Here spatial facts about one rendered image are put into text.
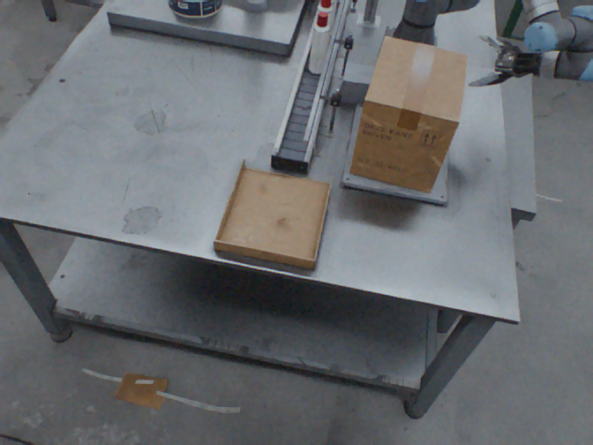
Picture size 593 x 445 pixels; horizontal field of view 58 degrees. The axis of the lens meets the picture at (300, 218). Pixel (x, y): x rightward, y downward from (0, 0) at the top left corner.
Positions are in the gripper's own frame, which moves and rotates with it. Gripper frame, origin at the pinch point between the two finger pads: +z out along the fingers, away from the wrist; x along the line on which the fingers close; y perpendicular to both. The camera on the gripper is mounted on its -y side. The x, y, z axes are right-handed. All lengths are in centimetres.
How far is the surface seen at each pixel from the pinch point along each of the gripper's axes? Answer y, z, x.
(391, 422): -13, 5, 128
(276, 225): 52, 27, 57
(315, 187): 38, 26, 46
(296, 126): 33, 39, 30
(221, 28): 22, 84, -1
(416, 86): 35.9, 2.4, 15.0
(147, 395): 35, 81, 134
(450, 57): 21.8, 0.0, 4.1
